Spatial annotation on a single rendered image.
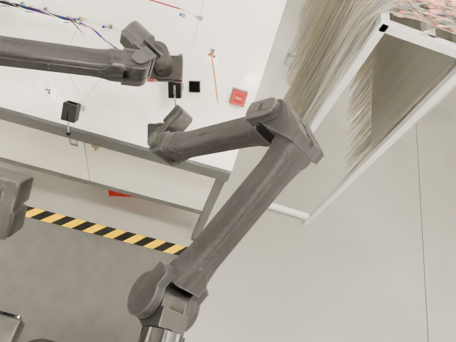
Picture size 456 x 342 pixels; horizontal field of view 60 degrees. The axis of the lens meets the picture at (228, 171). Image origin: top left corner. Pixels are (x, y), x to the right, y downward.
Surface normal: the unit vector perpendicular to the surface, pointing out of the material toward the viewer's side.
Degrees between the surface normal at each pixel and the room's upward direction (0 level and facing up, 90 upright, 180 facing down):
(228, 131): 56
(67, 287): 0
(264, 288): 0
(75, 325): 0
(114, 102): 52
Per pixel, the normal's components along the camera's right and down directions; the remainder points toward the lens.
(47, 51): 0.36, -0.40
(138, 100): 0.00, 0.35
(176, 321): 0.73, -0.23
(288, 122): -0.65, -0.52
